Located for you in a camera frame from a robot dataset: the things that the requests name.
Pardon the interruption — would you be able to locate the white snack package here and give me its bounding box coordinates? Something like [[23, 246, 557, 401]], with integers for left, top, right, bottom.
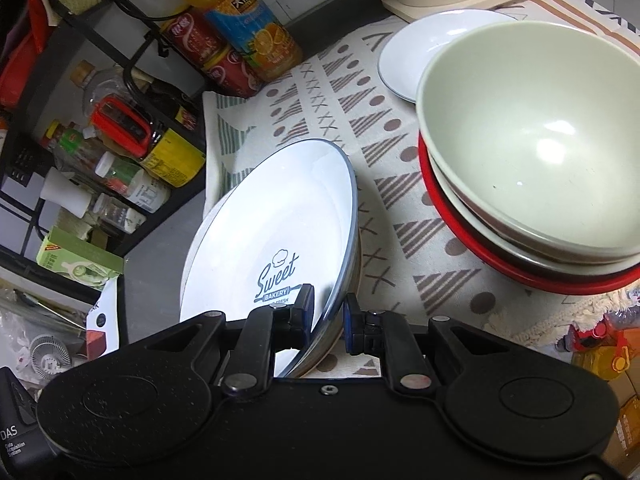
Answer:
[[85, 276, 126, 361]]

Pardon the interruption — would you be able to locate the dark sauce bottle yellow label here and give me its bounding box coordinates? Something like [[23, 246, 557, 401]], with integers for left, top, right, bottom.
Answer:
[[132, 72, 207, 189]]

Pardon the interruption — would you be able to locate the green cardboard box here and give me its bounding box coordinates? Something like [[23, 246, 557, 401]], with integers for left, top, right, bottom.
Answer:
[[36, 226, 125, 288]]

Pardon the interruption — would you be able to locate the white plate with blue print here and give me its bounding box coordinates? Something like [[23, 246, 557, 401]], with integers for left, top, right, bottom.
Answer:
[[178, 138, 359, 378]]

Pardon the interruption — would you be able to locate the plain white plate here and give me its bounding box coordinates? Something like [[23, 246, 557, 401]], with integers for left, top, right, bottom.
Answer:
[[378, 10, 521, 104], [181, 237, 363, 380]]

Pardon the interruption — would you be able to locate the small white jar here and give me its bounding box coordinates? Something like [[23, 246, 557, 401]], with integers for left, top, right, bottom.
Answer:
[[127, 175, 173, 213]]

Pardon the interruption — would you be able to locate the red plastic basket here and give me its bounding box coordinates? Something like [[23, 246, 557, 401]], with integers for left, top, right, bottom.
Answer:
[[0, 0, 56, 108]]

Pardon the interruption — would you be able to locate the pale green bowl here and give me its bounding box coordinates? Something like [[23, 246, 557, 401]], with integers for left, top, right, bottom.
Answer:
[[416, 21, 640, 261], [429, 157, 640, 273]]

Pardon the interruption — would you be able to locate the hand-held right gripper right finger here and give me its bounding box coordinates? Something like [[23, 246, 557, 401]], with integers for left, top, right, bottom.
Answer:
[[345, 292, 531, 395]]

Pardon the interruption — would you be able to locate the small bottle white cap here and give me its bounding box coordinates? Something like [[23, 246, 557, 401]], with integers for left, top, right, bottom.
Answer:
[[95, 152, 151, 196]]

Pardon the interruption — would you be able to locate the green label bottle yellow cap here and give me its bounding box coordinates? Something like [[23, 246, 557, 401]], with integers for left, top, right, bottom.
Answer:
[[42, 120, 108, 161]]

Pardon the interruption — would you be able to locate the orange juice bottle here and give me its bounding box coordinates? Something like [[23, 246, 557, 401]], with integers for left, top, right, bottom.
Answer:
[[175, 0, 304, 82]]

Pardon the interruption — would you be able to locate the white plastic bottle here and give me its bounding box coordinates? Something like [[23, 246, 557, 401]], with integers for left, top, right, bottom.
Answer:
[[40, 167, 96, 221]]

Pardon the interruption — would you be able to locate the small white fan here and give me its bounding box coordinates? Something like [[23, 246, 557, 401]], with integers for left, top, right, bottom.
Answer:
[[27, 335, 76, 386]]

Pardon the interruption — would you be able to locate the red drink can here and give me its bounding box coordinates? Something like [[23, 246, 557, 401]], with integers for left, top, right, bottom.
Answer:
[[160, 7, 233, 68], [205, 45, 266, 99]]

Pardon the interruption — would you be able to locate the small clear jar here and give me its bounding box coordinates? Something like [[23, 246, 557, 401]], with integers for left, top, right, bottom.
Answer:
[[92, 192, 148, 233]]

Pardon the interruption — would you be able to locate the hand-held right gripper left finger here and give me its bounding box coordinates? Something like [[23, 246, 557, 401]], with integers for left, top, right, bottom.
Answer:
[[127, 284, 317, 396]]

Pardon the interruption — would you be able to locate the red and black bowl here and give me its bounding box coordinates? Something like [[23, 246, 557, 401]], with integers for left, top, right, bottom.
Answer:
[[419, 135, 640, 295]]

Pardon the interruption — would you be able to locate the black metal rack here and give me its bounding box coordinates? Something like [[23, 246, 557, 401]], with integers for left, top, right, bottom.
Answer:
[[0, 0, 208, 261]]

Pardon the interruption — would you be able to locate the patterned tasselled table mat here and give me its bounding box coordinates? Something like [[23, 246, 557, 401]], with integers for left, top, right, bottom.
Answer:
[[202, 0, 640, 381]]

